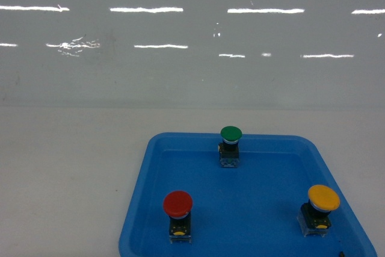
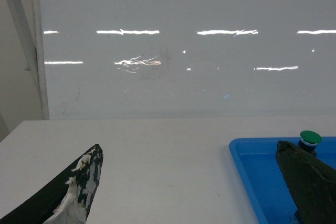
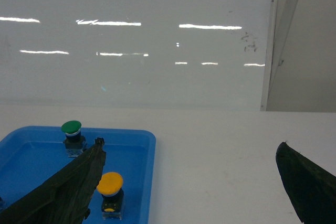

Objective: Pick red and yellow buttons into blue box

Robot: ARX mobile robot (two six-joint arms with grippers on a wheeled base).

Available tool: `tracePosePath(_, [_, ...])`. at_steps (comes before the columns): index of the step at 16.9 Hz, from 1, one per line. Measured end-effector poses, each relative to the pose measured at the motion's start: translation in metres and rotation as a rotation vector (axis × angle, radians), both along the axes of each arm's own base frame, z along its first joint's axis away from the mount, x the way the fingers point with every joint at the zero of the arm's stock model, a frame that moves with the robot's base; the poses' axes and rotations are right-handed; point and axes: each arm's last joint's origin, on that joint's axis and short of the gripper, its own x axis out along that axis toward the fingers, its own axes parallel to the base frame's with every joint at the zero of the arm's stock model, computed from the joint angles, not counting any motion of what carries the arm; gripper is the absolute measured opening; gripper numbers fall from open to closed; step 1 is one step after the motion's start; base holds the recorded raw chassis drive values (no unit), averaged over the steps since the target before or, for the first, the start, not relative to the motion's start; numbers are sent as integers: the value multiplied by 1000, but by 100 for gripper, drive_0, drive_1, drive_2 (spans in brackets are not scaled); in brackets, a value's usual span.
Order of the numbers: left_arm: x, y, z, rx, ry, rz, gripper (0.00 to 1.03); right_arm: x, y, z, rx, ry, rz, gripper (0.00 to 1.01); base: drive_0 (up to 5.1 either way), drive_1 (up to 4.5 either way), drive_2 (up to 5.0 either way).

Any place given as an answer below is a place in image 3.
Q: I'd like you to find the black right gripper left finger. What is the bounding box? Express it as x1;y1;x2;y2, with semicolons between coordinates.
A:
1;137;106;223

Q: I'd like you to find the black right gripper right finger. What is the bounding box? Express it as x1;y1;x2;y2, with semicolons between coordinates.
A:
276;142;335;223

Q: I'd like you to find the yellow mushroom push button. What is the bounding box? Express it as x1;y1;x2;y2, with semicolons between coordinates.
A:
96;172;124;220

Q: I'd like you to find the green mushroom push button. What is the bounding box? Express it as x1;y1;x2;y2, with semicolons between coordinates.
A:
61;120;87;157

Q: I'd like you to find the white panel edge strip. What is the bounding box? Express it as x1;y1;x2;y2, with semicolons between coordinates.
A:
260;0;298;111

